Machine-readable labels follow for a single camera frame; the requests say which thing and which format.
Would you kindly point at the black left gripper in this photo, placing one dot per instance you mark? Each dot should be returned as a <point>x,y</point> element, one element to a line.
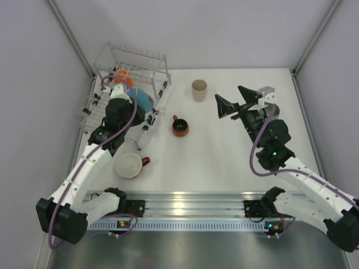
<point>138,112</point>

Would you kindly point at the beige handleless cup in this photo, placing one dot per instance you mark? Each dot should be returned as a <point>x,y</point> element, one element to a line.
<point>198,89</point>

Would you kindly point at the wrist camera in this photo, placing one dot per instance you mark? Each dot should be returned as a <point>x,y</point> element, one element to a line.
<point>117,91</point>
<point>266,95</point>

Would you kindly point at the silver wire dish rack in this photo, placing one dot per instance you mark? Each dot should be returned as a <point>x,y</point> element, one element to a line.
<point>149,72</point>

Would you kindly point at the orange mug black handle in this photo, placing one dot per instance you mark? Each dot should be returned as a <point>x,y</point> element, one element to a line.
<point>121,75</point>

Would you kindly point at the brown mug black interior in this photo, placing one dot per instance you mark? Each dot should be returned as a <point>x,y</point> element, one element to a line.
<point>180,127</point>

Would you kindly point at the perforated grey cable duct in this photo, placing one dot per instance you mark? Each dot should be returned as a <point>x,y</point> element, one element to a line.
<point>182,225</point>

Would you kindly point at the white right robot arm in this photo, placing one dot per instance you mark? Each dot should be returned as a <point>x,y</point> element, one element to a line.
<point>325,207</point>

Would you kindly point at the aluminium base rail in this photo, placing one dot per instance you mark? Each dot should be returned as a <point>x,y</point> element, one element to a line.
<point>194,205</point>

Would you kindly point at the grey green speckled mug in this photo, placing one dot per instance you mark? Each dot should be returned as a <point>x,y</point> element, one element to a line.
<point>275,111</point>

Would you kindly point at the red mug white interior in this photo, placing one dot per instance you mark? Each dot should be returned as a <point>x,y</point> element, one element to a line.
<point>130,164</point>

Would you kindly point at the blue mug white interior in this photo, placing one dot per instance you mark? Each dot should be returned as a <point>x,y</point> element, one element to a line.
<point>144,100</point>

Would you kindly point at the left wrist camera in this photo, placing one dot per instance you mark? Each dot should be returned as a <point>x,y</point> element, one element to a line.
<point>117,91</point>

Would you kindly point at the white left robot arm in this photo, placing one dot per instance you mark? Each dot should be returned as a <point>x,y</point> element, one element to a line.
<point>65,215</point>

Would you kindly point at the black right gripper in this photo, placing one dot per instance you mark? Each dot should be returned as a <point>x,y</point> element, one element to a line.
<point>239,109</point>

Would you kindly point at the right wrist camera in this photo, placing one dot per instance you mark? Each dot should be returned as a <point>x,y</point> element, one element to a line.
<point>266,95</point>

